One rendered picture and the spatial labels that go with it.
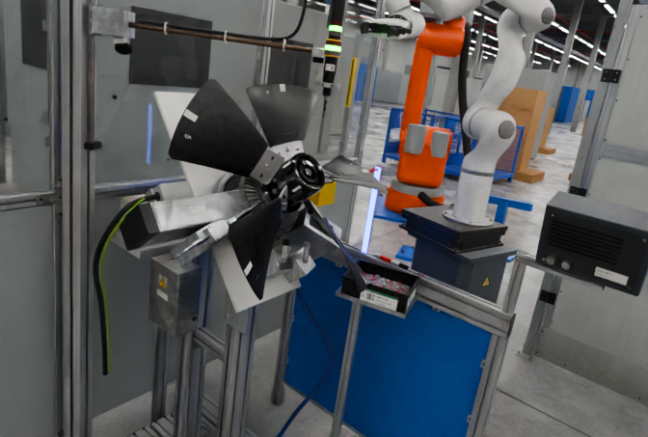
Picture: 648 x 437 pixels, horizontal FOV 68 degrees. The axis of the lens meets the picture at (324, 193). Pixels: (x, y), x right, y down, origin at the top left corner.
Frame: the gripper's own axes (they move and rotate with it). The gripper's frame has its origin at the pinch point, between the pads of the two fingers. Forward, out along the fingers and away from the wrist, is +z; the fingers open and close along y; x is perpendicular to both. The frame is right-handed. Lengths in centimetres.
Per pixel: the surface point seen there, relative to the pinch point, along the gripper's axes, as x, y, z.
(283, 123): -27.3, 17.9, 20.6
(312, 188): -38, -1, 34
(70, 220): -60, 70, 58
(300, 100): -22.1, 18.2, 10.9
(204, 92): -15, 24, 47
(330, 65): -8.9, 5.3, 17.0
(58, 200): -58, 82, 54
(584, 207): -38, -65, 1
